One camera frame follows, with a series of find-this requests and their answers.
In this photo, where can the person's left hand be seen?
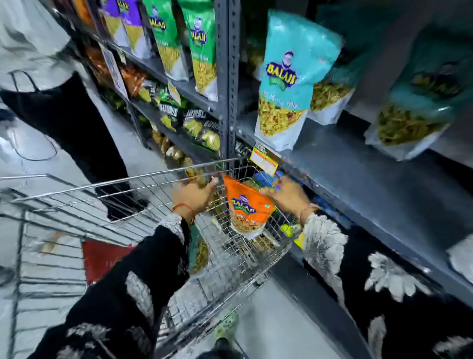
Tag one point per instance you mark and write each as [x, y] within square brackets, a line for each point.
[192, 198]

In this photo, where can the person's right hand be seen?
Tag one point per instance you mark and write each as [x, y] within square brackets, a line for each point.
[290, 198]

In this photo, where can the person's left thumb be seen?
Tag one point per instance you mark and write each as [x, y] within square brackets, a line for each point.
[213, 181]

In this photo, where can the person's right thumb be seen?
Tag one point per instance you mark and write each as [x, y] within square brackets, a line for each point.
[266, 191]

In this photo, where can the orange snack packet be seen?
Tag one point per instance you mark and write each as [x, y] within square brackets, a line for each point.
[247, 212]

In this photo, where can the person's left forearm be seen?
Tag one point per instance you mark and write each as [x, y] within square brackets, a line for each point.
[129, 292]

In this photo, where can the person's right forearm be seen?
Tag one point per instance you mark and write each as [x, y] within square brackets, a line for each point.
[388, 292]

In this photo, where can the blue packet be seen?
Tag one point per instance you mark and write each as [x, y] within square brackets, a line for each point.
[264, 179]

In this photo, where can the yellow price tag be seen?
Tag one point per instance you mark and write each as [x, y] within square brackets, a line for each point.
[263, 161]

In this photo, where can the thin wrist bangle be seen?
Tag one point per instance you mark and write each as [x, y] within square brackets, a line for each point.
[306, 210]

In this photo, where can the golden snack packet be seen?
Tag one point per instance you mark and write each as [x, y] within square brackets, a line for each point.
[174, 152]

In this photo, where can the yellow green packet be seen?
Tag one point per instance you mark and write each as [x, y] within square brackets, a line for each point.
[292, 233]

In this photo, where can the black snack packet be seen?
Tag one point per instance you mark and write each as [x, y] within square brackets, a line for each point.
[169, 111]
[201, 127]

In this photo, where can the teal packet with yellow snack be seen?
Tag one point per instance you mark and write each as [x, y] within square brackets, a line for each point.
[199, 251]

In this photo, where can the white price tag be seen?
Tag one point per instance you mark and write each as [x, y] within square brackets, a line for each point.
[174, 92]

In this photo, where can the grey metal shelf rack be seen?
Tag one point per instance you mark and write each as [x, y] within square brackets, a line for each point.
[369, 185]

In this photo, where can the large teal snack packet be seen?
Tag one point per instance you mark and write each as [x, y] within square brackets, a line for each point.
[286, 74]

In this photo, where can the orange chips packet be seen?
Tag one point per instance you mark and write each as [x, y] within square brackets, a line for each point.
[132, 79]

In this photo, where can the red packet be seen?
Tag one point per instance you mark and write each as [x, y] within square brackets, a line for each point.
[103, 257]

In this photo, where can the green snack packet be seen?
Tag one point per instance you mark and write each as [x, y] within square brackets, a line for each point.
[166, 37]
[201, 44]

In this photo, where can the green shoe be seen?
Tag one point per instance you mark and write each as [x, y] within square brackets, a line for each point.
[226, 328]

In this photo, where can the long white shelf label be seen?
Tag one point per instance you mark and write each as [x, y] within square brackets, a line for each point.
[113, 70]

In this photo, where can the purple snack packet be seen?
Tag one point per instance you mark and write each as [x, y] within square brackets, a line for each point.
[111, 20]
[133, 26]

